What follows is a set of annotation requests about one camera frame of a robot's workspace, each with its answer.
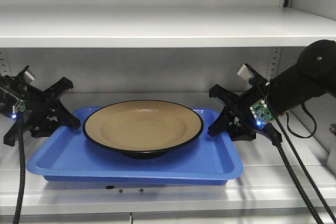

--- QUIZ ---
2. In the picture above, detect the blue plastic tray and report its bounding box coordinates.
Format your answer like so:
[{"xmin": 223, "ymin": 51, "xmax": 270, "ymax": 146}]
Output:
[{"xmin": 26, "ymin": 105, "xmax": 245, "ymax": 186}]

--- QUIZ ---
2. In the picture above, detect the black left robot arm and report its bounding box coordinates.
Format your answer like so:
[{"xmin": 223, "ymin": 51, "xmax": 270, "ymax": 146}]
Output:
[{"xmin": 1, "ymin": 74, "xmax": 81, "ymax": 146}]

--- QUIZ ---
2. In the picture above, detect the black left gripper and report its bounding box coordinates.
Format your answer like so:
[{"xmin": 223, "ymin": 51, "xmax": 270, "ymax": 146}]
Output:
[{"xmin": 4, "ymin": 77, "xmax": 81, "ymax": 146}]

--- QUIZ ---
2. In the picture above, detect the white upper cabinet shelf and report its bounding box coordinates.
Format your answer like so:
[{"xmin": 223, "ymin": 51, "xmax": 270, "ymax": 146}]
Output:
[{"xmin": 1, "ymin": 6, "xmax": 335, "ymax": 48}]

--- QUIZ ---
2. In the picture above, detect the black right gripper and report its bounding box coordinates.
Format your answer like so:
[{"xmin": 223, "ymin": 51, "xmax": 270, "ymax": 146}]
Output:
[{"xmin": 207, "ymin": 78, "xmax": 282, "ymax": 145}]

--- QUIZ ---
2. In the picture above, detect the white lower cabinet shelf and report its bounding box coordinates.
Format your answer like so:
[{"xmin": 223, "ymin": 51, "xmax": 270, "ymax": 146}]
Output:
[{"xmin": 0, "ymin": 92, "xmax": 336, "ymax": 217}]

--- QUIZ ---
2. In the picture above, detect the beige plate with black rim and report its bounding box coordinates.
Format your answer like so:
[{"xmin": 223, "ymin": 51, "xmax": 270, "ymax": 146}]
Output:
[{"xmin": 82, "ymin": 100, "xmax": 204, "ymax": 159}]

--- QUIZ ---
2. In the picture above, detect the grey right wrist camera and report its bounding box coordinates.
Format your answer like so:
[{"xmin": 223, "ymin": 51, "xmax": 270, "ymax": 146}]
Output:
[{"xmin": 236, "ymin": 63, "xmax": 259, "ymax": 82}]

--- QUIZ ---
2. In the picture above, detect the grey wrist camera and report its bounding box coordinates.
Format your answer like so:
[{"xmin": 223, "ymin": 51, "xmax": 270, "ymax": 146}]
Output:
[
  {"xmin": 236, "ymin": 63, "xmax": 259, "ymax": 82},
  {"xmin": 23, "ymin": 66, "xmax": 35, "ymax": 83}
]

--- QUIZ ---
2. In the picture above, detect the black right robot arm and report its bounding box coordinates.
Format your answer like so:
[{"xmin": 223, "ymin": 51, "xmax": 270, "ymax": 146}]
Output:
[{"xmin": 207, "ymin": 40, "xmax": 335, "ymax": 145}]

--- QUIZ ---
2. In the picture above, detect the green circuit board left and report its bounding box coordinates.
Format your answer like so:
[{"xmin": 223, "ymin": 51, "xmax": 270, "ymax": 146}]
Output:
[{"xmin": 11, "ymin": 100, "xmax": 25, "ymax": 119}]

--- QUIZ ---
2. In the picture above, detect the white cabinet shelf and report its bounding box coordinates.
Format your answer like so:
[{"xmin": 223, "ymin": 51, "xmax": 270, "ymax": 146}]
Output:
[
  {"xmin": 1, "ymin": 6, "xmax": 335, "ymax": 48},
  {"xmin": 0, "ymin": 92, "xmax": 336, "ymax": 217}
]

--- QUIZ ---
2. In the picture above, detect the green circuit board right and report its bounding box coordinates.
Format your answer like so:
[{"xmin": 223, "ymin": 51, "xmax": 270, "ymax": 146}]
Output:
[{"xmin": 249, "ymin": 99, "xmax": 275, "ymax": 129}]

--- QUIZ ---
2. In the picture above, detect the green circuit board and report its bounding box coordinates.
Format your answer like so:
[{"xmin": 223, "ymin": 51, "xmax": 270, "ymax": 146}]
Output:
[
  {"xmin": 11, "ymin": 100, "xmax": 25, "ymax": 119},
  {"xmin": 249, "ymin": 99, "xmax": 275, "ymax": 129}
]

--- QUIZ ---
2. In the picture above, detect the black braided cable left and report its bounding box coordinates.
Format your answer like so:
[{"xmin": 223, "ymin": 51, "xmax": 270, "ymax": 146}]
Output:
[{"xmin": 11, "ymin": 113, "xmax": 26, "ymax": 224}]

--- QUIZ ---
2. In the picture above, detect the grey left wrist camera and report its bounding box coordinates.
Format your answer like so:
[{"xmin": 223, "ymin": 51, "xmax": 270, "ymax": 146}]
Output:
[{"xmin": 23, "ymin": 66, "xmax": 35, "ymax": 83}]

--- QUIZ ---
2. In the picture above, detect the black braided cable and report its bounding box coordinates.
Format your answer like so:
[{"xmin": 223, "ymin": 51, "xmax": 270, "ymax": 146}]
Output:
[
  {"xmin": 265, "ymin": 124, "xmax": 326, "ymax": 224},
  {"xmin": 11, "ymin": 113, "xmax": 26, "ymax": 224}
]

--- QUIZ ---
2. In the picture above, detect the black braided cable right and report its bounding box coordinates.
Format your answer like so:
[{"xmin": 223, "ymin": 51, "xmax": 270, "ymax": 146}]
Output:
[{"xmin": 265, "ymin": 124, "xmax": 326, "ymax": 224}]

